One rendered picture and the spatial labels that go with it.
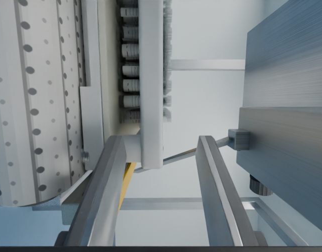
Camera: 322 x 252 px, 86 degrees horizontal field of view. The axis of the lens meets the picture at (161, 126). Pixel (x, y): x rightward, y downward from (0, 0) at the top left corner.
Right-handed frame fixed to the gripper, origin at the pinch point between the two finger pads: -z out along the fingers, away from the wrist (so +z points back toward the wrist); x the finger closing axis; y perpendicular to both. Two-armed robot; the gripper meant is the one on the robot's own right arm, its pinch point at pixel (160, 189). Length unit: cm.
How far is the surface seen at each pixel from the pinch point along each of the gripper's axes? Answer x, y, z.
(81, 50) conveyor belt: 7.0, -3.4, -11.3
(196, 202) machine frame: -25, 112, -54
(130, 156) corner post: 2.8, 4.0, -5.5
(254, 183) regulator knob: -14.2, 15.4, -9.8
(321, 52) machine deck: -33.7, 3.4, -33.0
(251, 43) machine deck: -33, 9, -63
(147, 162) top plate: 1.2, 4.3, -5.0
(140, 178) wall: 41, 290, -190
